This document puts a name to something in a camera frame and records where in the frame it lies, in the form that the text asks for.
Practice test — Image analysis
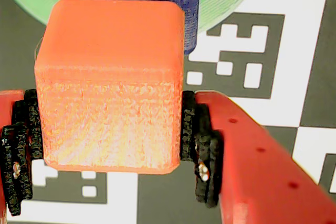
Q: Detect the orange cube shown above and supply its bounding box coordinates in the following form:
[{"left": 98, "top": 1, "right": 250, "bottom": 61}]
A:
[{"left": 34, "top": 0, "right": 186, "bottom": 175}]

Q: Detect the black white marker mat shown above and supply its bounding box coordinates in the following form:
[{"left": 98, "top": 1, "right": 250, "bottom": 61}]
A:
[{"left": 0, "top": 0, "right": 336, "bottom": 224}]

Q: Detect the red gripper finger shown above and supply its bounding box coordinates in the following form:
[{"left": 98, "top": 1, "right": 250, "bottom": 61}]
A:
[
  {"left": 180, "top": 90, "right": 336, "bottom": 224},
  {"left": 0, "top": 89, "right": 44, "bottom": 217}
]

